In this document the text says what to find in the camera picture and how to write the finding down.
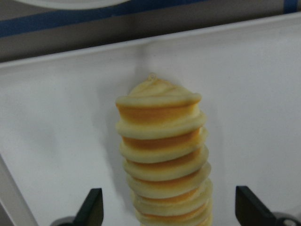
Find cream rectangular tray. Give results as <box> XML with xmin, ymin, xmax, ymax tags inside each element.
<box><xmin>0</xmin><ymin>13</ymin><xmax>301</xmax><ymax>226</ymax></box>

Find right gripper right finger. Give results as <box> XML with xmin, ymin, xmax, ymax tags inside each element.
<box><xmin>235</xmin><ymin>186</ymin><xmax>301</xmax><ymax>226</ymax></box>

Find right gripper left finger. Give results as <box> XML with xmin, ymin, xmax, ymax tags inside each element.
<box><xmin>52</xmin><ymin>188</ymin><xmax>103</xmax><ymax>226</ymax></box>

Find cream round plate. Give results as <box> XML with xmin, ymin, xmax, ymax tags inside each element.
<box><xmin>19</xmin><ymin>0</ymin><xmax>127</xmax><ymax>9</ymax></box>

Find yellow spiral bread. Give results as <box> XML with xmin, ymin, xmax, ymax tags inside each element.
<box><xmin>116</xmin><ymin>74</ymin><xmax>213</xmax><ymax>226</ymax></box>

